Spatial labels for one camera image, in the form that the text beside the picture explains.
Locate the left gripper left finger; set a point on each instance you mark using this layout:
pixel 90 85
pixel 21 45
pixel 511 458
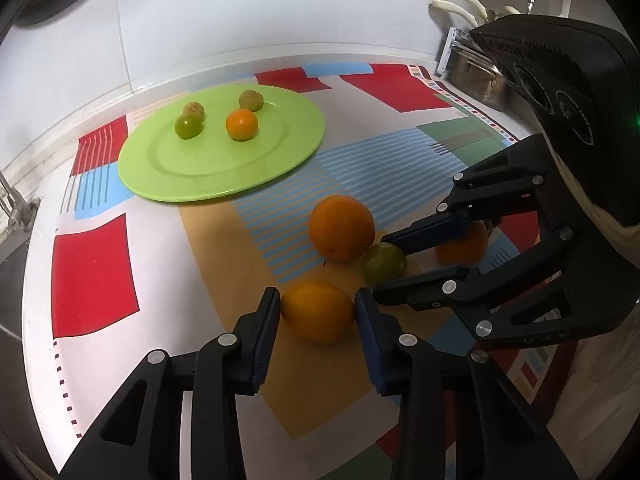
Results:
pixel 137 434

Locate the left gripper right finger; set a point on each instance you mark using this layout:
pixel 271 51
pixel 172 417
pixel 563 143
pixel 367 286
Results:
pixel 496 433

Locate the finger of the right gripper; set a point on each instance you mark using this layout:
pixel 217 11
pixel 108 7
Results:
pixel 434 289
pixel 450 219

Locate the green fruit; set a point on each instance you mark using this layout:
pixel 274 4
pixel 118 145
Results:
pixel 383 263
pixel 187 126

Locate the large orange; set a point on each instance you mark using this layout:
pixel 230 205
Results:
pixel 318 311
pixel 341 228

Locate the small brownish fruit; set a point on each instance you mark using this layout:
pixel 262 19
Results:
pixel 251 100

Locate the small orange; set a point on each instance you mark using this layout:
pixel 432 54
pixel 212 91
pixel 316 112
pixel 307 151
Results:
pixel 242 125

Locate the yellow speckled fruit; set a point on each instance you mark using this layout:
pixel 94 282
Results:
pixel 195 109

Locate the steel pot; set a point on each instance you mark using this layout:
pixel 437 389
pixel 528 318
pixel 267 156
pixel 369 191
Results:
pixel 466 67

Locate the colourful patterned table mat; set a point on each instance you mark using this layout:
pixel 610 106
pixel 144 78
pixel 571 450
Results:
pixel 130 276

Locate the thin gooseneck faucet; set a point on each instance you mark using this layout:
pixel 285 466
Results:
pixel 21 213

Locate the green plate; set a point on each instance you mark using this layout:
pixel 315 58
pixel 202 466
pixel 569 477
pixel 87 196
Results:
pixel 156 164

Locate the white knife handles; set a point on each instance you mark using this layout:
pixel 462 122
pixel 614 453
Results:
pixel 476 14

